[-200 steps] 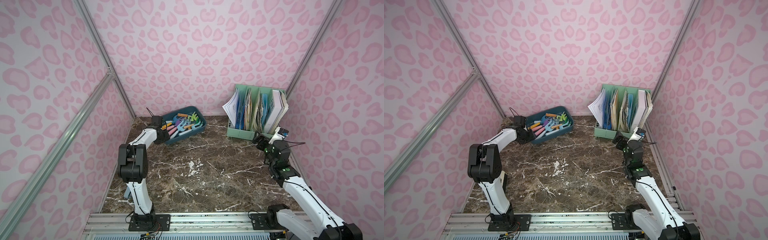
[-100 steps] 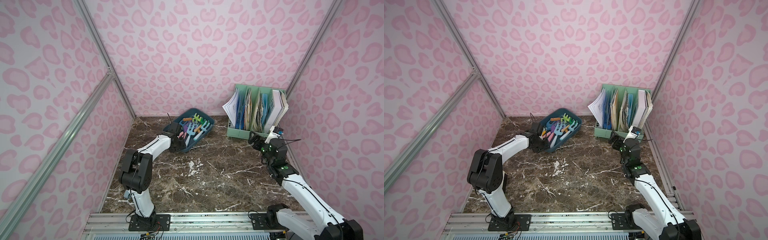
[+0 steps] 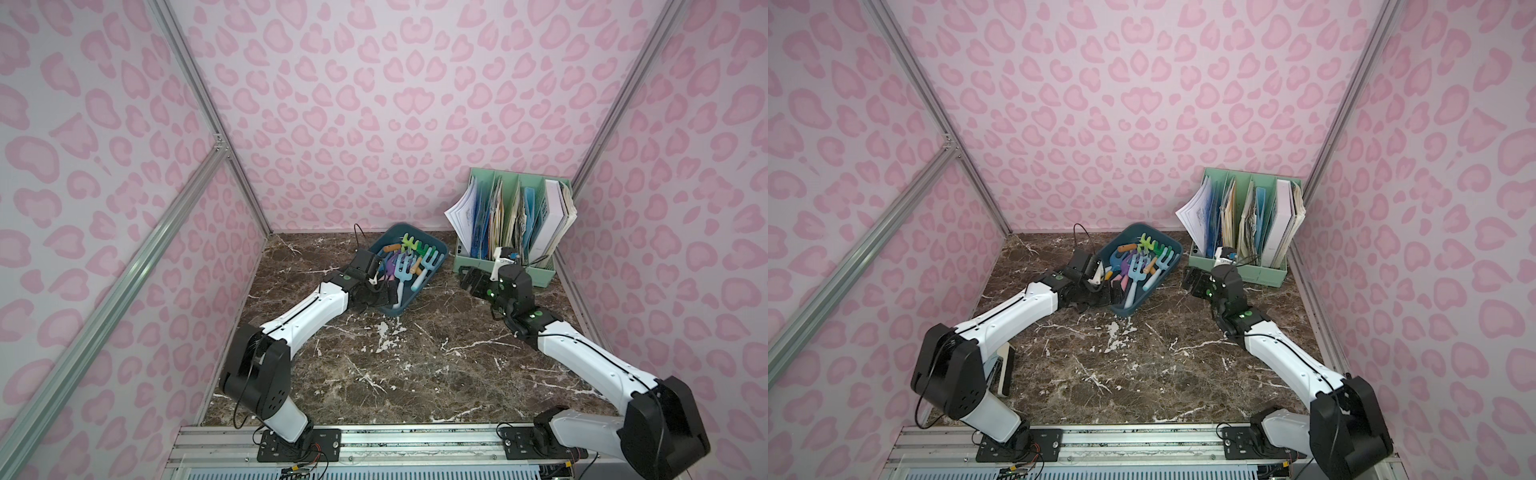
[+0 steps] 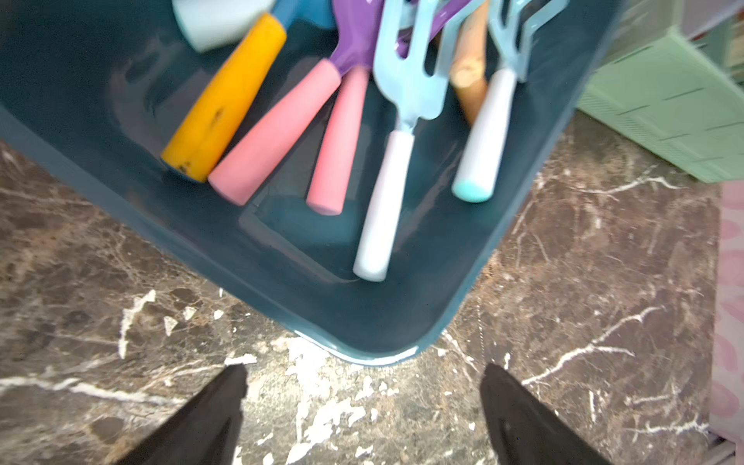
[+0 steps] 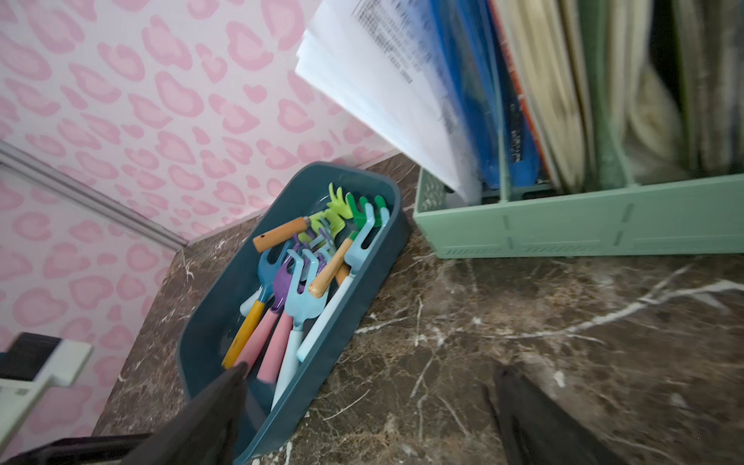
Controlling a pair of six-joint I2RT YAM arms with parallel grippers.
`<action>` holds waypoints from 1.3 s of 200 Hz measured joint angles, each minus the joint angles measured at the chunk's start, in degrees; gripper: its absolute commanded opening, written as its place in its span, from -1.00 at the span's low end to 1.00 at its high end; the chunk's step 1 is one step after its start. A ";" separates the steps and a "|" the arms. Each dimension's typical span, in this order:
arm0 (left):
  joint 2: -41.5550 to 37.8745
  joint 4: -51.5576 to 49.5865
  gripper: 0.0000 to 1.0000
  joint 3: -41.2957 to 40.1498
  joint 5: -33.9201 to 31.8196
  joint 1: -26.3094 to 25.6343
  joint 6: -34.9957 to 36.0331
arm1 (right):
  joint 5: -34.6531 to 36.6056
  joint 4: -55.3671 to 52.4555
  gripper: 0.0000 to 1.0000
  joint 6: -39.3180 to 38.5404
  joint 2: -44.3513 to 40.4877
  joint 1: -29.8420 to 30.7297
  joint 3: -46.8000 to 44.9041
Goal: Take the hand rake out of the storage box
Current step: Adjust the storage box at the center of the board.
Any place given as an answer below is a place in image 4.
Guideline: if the blue rake yellow handle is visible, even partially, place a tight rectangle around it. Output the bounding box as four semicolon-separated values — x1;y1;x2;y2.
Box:
161;1;336;182

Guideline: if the purple rake pink handle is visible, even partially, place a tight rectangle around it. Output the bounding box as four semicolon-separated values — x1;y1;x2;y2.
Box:
305;0;472;217
207;0;386;207

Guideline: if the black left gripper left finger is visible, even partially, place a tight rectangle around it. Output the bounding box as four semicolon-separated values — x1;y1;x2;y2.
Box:
118;365;247;464

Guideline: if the green rake wooden handle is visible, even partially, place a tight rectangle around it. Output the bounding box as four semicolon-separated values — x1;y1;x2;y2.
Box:
449;1;488;125

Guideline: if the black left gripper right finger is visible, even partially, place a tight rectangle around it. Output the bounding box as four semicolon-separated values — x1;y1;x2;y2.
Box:
480;363;608;465

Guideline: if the green desktop file organizer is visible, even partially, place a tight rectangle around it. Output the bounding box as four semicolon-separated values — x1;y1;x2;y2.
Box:
579;1;743;183

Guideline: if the teal plastic storage box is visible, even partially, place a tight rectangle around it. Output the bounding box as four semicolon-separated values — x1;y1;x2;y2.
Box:
1;1;626;365

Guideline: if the light blue rake white handle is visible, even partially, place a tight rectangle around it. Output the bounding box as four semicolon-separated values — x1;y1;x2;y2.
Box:
353;1;482;282

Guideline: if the light blue rake mint-tip handle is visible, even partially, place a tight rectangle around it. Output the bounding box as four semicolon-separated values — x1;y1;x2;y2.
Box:
451;0;570;203

